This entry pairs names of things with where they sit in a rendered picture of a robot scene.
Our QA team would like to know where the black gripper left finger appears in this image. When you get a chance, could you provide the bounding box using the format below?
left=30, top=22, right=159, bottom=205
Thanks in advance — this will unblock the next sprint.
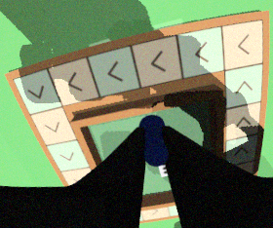
left=0, top=127, right=145, bottom=228

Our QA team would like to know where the dark blue pawn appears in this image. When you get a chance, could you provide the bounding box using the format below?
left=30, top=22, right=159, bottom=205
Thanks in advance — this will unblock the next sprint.
left=139, top=114, right=169, bottom=166

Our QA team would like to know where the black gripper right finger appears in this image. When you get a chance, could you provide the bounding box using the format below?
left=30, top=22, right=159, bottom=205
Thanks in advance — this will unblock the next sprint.
left=163, top=126, right=273, bottom=228

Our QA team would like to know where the dark grey die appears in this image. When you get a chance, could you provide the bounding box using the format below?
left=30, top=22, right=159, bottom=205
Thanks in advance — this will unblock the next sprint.
left=159, top=164, right=167, bottom=177

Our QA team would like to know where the ring of pale arrow squares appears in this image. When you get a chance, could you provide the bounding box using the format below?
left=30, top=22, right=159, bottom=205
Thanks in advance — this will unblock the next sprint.
left=13, top=19, right=264, bottom=220

